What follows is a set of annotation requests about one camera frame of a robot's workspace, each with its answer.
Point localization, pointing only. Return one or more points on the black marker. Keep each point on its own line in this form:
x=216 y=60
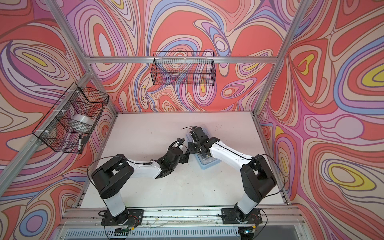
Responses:
x=80 y=143

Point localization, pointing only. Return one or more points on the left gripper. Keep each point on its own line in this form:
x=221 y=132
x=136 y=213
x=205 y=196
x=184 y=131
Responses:
x=185 y=158

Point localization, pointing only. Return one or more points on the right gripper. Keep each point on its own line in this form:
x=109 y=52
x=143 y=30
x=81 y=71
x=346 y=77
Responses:
x=191 y=149

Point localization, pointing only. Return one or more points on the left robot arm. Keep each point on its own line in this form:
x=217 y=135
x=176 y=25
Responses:
x=110 y=178

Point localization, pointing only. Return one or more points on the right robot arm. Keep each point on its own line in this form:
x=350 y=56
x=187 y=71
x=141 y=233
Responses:
x=256 y=175

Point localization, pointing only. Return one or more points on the wire basket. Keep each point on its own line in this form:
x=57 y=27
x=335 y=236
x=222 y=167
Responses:
x=183 y=68
x=60 y=133

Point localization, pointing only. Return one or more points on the silver tape roll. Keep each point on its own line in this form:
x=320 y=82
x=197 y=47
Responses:
x=83 y=119

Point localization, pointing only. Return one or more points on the back wire basket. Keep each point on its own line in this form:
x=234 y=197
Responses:
x=183 y=68

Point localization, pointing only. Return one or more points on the left wire basket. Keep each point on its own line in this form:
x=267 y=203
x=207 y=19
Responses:
x=60 y=133

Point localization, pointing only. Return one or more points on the aluminium front rail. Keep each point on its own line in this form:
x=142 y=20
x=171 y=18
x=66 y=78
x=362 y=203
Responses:
x=271 y=222

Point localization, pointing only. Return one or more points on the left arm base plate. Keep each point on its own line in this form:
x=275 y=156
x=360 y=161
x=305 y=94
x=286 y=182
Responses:
x=129 y=217

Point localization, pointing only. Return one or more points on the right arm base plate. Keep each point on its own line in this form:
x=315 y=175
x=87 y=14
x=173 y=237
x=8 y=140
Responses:
x=235 y=216

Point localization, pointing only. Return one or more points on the blue plastic tool box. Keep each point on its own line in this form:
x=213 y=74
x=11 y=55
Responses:
x=204 y=163

